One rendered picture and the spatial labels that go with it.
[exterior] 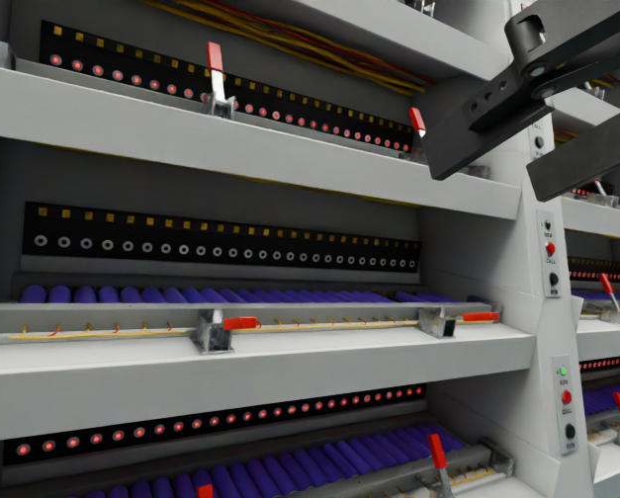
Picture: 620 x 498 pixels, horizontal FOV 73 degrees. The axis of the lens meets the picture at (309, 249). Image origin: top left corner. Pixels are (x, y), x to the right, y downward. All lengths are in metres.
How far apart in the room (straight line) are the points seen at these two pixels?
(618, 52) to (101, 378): 0.34
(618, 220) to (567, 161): 0.57
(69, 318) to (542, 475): 0.57
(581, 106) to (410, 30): 0.40
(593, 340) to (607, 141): 0.48
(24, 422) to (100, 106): 0.22
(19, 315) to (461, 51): 0.58
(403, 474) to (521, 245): 0.33
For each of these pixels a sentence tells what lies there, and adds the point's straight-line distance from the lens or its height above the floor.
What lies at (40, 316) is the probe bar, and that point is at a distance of 0.37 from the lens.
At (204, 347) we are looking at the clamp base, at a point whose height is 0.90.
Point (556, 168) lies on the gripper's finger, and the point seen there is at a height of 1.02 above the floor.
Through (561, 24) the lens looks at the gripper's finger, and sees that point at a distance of 0.20.
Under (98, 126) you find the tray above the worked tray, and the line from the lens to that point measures 0.36.
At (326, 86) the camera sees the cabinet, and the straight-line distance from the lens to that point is 0.73.
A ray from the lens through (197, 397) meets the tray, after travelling 0.36.
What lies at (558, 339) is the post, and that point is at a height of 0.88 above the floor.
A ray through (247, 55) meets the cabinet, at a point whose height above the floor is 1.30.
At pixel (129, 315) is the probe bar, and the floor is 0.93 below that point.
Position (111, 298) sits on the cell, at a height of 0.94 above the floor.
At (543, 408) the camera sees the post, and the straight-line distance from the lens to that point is 0.64.
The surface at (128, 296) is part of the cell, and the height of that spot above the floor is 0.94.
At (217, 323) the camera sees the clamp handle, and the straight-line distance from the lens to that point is 0.34.
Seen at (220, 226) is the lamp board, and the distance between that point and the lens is 0.52.
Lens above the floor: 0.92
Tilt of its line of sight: 9 degrees up
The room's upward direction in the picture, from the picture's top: 1 degrees counter-clockwise
